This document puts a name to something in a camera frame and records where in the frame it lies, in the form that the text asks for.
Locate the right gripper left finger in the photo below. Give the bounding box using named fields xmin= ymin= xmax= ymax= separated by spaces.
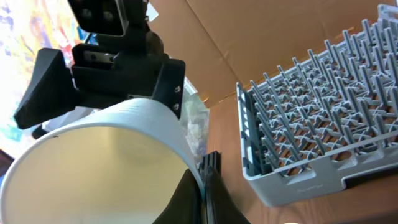
xmin=153 ymin=169 xmax=202 ymax=224

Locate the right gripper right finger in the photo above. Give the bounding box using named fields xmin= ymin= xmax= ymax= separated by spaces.
xmin=199 ymin=151 xmax=250 ymax=224

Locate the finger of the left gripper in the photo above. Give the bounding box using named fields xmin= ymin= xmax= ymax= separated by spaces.
xmin=152 ymin=59 xmax=186 ymax=119
xmin=14 ymin=48 xmax=78 ymax=129

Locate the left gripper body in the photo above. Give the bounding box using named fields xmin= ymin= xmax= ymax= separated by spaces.
xmin=68 ymin=0 xmax=173 ymax=108

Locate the white cup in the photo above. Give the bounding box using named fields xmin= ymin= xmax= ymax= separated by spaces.
xmin=1 ymin=98 xmax=205 ymax=223

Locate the clear plastic waste bin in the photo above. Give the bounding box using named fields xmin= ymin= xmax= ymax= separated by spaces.
xmin=180 ymin=78 xmax=210 ymax=165

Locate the grey dishwasher rack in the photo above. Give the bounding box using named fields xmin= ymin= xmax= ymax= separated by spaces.
xmin=236 ymin=4 xmax=397 ymax=207

